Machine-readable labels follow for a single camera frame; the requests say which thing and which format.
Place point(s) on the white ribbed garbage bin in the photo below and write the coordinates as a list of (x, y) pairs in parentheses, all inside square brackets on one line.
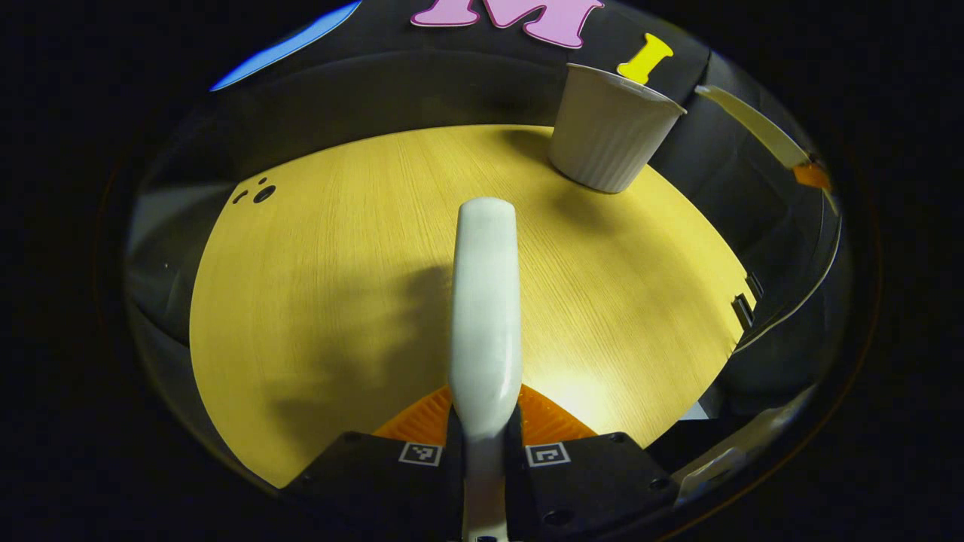
[(610, 128)]

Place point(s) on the small grey broom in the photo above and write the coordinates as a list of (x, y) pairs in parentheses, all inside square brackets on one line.
[(486, 316)]

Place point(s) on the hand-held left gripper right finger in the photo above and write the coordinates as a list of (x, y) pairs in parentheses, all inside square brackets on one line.
[(595, 489)]

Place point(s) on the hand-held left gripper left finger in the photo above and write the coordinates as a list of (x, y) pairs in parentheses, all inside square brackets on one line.
[(361, 489)]

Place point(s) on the black desk clamp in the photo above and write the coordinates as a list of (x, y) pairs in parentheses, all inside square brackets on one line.
[(755, 285), (742, 311)]

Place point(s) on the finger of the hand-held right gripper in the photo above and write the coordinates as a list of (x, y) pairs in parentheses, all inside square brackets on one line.
[(812, 175)]

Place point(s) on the pale grey bar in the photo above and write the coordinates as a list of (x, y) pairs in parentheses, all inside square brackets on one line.
[(734, 455)]

